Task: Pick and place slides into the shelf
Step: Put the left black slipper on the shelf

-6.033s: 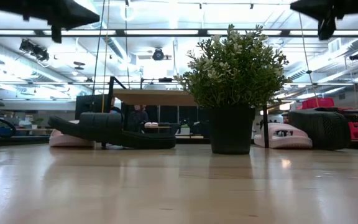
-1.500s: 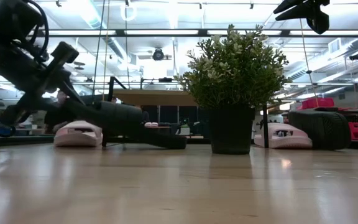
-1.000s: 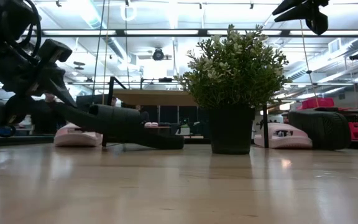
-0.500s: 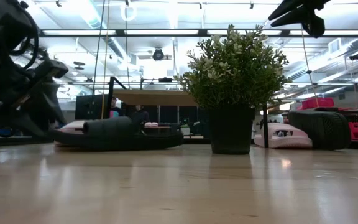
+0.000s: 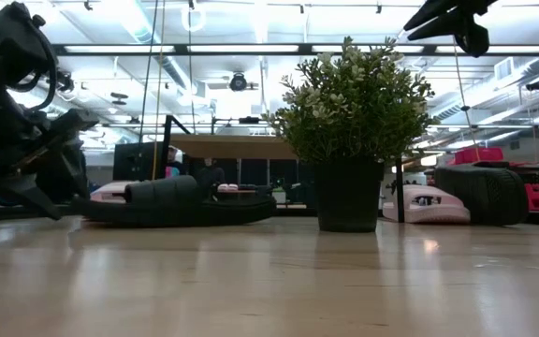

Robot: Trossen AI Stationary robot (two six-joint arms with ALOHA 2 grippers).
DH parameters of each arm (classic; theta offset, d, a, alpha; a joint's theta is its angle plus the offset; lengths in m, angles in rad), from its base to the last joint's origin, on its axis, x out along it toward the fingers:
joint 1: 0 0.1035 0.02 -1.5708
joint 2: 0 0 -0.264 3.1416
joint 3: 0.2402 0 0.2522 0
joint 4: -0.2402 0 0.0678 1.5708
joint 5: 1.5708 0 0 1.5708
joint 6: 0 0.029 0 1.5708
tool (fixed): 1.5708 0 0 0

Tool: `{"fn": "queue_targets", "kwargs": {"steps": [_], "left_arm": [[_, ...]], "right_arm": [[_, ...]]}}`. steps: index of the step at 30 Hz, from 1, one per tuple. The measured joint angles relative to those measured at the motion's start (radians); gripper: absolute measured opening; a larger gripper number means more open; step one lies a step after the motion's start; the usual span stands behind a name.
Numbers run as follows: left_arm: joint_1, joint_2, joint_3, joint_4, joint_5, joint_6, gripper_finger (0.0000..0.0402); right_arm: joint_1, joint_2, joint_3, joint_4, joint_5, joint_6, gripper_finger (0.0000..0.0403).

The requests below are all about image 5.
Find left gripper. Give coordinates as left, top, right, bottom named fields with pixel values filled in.
left=0, top=105, right=100, bottom=221

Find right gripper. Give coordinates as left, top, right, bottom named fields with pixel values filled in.
left=402, top=0, right=500, bottom=42

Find pink rubber slide sandal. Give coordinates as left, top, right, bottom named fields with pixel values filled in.
left=89, top=181, right=139, bottom=203
left=382, top=183, right=471, bottom=225

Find black rubber slide sandal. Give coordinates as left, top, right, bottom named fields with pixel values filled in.
left=70, top=175, right=278, bottom=229
left=434, top=166, right=531, bottom=227

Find dark background monitor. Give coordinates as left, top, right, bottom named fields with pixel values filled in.
left=112, top=141, right=166, bottom=182

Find black ceiling spotlights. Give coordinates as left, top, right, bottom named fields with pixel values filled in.
left=56, top=69, right=77, bottom=94

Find person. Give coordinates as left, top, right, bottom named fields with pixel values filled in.
left=165, top=145, right=187, bottom=180

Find green plant in black pot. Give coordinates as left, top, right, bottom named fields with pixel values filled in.
left=262, top=36, right=439, bottom=234

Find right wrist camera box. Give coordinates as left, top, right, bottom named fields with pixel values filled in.
left=456, top=21, right=491, bottom=58

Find thin black cable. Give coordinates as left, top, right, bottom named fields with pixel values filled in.
left=137, top=0, right=159, bottom=144

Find black overhead frame beam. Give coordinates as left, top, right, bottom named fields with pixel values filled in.
left=51, top=43, right=539, bottom=57

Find black metal frame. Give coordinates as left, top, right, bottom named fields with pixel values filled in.
left=159, top=114, right=407, bottom=225

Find black overhead camera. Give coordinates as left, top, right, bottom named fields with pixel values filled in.
left=228, top=71, right=249, bottom=93

